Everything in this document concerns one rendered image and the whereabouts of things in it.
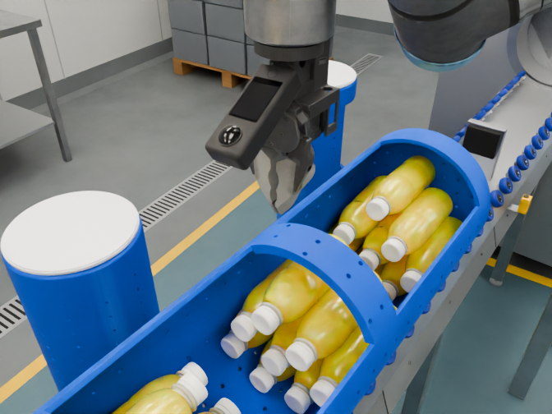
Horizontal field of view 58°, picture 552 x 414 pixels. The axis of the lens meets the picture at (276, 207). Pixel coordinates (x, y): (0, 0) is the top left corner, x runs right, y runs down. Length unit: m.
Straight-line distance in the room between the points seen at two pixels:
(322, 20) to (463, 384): 1.84
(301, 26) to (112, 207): 0.78
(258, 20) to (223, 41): 3.84
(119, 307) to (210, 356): 0.33
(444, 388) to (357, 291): 1.48
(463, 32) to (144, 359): 0.59
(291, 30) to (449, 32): 0.15
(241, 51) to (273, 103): 3.75
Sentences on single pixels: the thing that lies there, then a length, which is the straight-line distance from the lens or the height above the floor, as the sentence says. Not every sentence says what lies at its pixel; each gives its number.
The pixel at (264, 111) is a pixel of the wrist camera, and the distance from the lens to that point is 0.49.
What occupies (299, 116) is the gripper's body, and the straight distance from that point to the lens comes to 0.53.
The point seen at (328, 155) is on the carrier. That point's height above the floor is 0.78.
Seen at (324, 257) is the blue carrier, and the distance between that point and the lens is 0.70.
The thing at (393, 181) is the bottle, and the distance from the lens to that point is 0.96.
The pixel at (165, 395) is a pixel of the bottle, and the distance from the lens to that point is 0.63.
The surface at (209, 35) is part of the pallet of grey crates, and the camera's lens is 4.43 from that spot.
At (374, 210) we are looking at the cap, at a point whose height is 1.15.
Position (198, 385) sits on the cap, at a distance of 0.64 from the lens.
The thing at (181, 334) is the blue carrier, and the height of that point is 1.08.
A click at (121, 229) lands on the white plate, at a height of 1.04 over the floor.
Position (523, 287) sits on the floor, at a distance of 2.66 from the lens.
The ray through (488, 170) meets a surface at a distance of 1.52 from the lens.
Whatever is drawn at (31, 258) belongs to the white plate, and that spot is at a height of 1.04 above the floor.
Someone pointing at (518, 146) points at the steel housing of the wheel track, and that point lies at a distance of 1.75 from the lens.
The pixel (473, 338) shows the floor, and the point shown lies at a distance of 2.34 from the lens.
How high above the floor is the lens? 1.69
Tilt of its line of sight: 36 degrees down
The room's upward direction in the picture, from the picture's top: straight up
